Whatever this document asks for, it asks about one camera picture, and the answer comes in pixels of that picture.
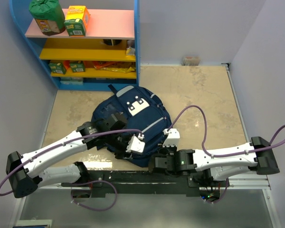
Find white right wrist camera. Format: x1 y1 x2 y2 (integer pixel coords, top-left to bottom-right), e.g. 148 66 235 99
162 128 180 147

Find yellow green carton box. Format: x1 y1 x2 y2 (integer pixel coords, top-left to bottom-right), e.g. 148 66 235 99
64 6 90 37

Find blue shelf unit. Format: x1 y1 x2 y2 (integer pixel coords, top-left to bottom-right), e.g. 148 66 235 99
9 0 141 91

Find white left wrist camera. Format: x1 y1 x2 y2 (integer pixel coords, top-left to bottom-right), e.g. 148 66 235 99
126 133 145 154

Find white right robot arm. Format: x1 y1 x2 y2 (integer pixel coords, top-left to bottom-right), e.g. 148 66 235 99
148 136 280 187

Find small brown box at wall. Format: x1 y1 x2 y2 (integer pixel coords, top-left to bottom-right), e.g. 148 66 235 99
181 56 200 66

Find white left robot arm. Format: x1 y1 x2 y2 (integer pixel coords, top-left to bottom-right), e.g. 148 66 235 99
6 113 127 199

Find green chips canister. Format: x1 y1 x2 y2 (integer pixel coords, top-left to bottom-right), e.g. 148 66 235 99
29 0 66 36

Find aluminium rail frame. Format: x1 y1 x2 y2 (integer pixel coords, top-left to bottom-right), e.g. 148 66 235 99
11 65 279 228

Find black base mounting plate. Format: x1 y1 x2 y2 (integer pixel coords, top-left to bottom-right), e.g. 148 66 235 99
61 169 231 198

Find green box right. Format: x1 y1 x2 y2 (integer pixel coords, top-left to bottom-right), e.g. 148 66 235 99
69 61 86 73

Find green box left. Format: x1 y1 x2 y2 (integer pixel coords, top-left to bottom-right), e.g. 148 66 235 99
49 62 67 75

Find orange yellow snack packets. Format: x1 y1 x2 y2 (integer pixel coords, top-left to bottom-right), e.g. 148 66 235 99
63 60 136 74

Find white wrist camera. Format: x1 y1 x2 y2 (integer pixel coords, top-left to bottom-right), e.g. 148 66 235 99
162 128 180 147
126 133 145 154

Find navy blue backpack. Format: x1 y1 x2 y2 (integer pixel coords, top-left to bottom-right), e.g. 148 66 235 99
91 85 171 168

